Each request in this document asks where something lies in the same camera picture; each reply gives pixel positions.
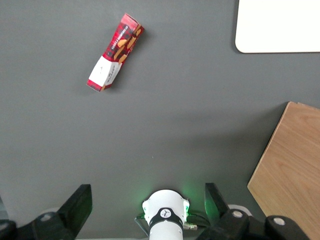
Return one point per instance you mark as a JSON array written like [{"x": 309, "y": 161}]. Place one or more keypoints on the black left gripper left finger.
[{"x": 72, "y": 211}]

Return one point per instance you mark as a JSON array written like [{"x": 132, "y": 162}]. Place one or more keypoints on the wooden board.
[{"x": 290, "y": 170}]

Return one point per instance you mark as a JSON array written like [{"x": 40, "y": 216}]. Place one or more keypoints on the white tray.
[{"x": 278, "y": 26}]

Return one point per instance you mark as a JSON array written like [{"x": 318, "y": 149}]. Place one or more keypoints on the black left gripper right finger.
[{"x": 225, "y": 215}]

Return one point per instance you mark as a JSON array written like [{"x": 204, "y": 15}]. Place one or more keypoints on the red cookie box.
[{"x": 115, "y": 52}]

